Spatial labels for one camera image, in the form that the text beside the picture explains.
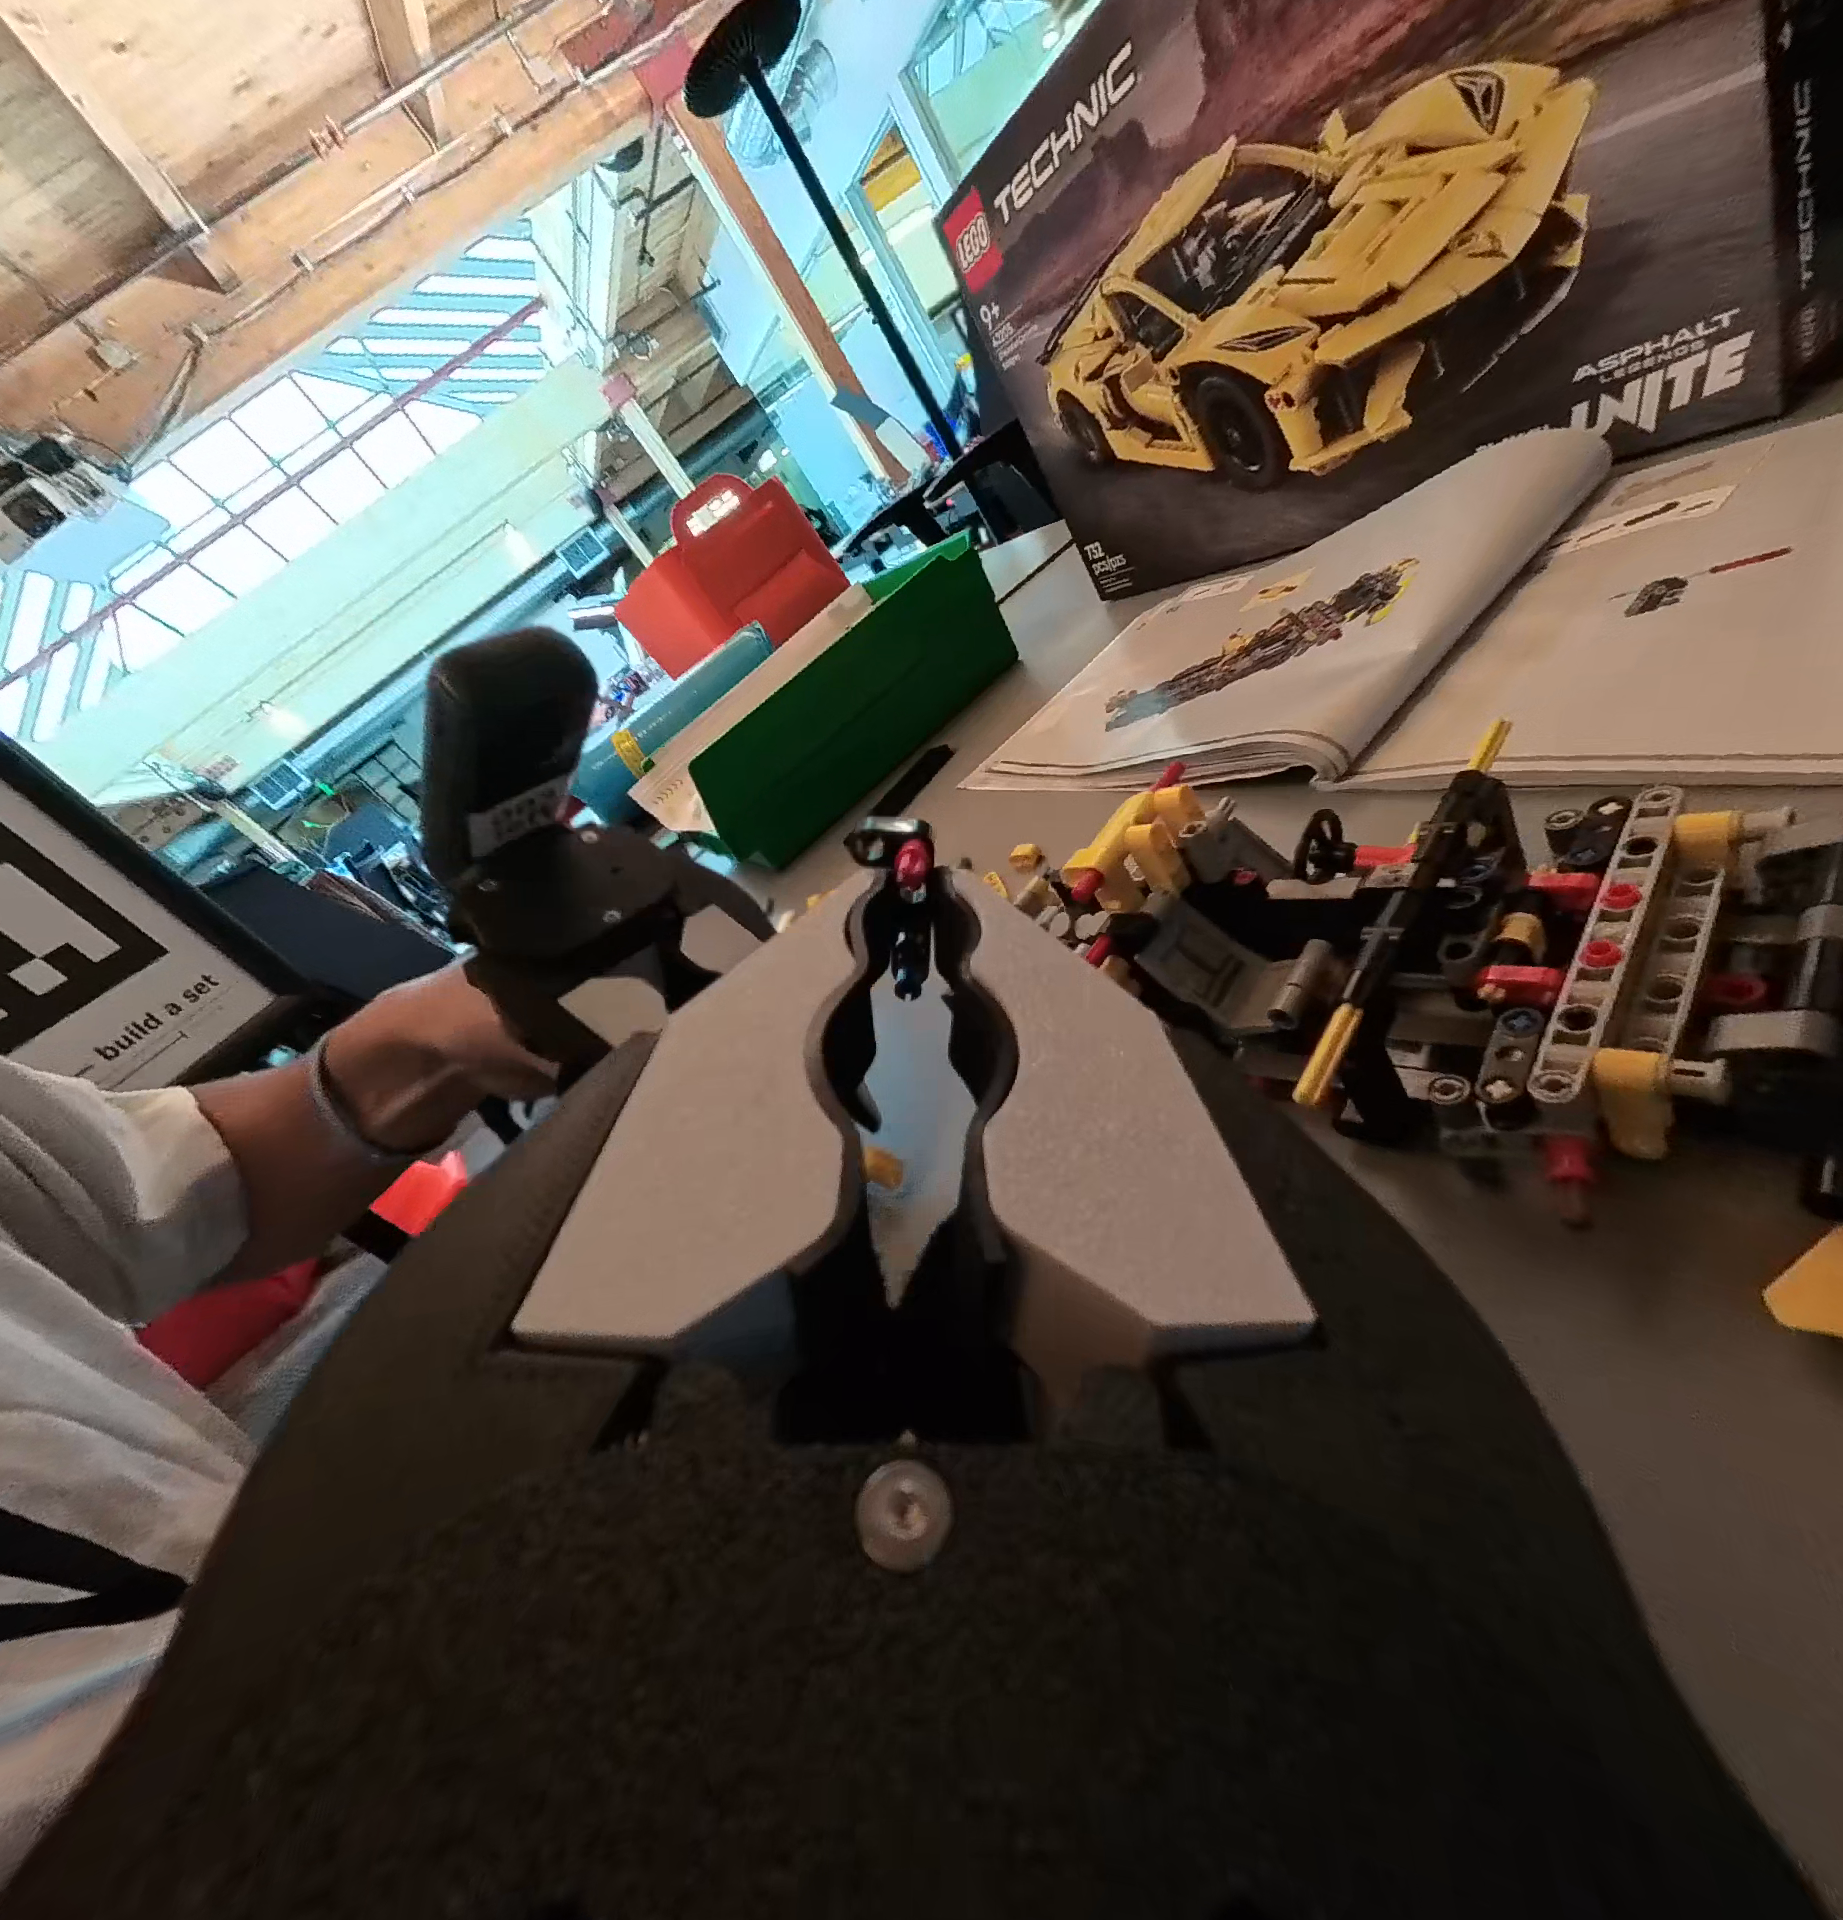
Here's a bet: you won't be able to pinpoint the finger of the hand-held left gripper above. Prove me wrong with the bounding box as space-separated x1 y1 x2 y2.
555 979 671 1056
665 905 782 1006

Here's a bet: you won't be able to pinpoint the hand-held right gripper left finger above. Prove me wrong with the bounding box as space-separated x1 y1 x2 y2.
513 866 916 1425

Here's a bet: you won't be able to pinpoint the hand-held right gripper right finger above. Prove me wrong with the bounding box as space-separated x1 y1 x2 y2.
934 866 1316 1430

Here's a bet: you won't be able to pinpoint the black lego connector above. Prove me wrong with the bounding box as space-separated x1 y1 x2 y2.
843 817 941 1003

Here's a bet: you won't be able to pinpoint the lego car model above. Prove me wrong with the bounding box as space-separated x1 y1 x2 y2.
1010 720 1843 1234

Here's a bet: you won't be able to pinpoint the yellow lego panel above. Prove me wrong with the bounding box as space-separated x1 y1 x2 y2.
1761 1223 1843 1344

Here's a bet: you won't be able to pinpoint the lego instruction booklet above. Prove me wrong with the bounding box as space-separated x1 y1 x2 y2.
959 407 1843 795

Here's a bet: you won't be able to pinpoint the lego set box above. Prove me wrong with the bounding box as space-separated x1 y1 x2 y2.
934 0 1843 605

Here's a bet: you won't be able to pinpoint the person's left hand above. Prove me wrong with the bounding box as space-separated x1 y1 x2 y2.
317 964 563 1159

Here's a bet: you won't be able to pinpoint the paper sheets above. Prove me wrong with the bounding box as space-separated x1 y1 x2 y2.
628 578 883 838

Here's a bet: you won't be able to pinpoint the teal roll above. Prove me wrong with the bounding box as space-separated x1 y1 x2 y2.
607 636 782 822

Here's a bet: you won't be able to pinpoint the black office chair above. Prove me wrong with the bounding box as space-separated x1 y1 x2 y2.
205 859 461 1001

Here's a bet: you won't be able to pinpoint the green plastic bin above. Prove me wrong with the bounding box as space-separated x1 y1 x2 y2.
687 533 1021 875

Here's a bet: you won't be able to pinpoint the orange bag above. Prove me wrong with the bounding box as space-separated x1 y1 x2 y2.
616 477 854 680

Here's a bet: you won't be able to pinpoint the grey wristband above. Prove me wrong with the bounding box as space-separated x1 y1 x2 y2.
306 1035 413 1166

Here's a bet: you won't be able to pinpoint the square code card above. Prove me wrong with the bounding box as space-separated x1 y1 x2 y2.
0 701 289 1093

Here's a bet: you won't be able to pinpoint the red object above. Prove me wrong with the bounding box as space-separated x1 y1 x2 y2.
138 1152 477 1391

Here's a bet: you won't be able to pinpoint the black floor lamp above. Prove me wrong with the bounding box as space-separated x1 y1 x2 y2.
684 0 1066 545

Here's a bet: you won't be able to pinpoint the black lego frame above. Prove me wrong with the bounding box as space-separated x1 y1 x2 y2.
858 744 959 830

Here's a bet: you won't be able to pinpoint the ceiling mounted camera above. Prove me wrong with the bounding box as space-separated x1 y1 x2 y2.
0 435 130 567

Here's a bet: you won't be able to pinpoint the black lanyard strap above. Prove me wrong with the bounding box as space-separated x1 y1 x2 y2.
0 1492 192 1657

